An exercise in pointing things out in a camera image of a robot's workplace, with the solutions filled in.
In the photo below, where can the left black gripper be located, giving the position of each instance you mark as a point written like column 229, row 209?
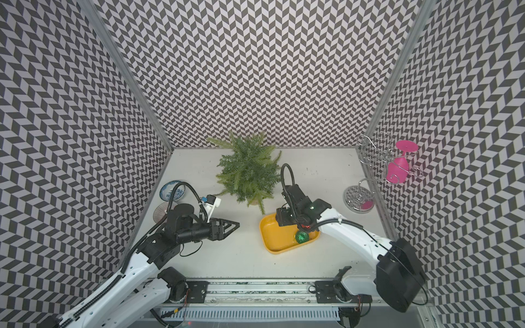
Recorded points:
column 220, row 234

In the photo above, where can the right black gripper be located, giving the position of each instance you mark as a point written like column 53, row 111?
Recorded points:
column 281, row 218

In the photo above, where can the green glitter ball ornament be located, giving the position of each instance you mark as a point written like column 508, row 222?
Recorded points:
column 302, row 237

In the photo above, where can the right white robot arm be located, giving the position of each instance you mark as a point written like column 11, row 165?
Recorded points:
column 399, row 275

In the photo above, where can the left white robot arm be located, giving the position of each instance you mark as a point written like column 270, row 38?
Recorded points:
column 145, row 281

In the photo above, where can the small green christmas tree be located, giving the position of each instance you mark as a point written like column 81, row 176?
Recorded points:
column 250, row 172

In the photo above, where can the yellow plastic tray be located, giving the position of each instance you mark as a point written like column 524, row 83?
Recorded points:
column 279, row 239

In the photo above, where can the pink striped bowl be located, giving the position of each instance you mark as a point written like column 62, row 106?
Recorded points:
column 161, row 211

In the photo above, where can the blue patterned bowl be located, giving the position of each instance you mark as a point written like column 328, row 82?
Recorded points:
column 173, row 190

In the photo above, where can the pink plastic wine glass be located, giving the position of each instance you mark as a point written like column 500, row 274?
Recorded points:
column 398, row 169

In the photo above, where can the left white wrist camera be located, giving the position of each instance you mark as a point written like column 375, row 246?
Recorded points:
column 210, row 202

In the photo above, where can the left black mount plate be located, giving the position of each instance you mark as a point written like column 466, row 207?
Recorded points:
column 189, row 292

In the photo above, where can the black mount plate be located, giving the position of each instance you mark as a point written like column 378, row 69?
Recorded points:
column 189, row 292
column 332, row 292

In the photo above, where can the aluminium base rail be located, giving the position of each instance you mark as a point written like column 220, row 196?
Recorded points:
column 259, row 300

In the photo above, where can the right black mount plate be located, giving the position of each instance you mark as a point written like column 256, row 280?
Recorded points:
column 332, row 292

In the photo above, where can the wire glass rack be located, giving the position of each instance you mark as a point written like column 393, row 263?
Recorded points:
column 383, row 151

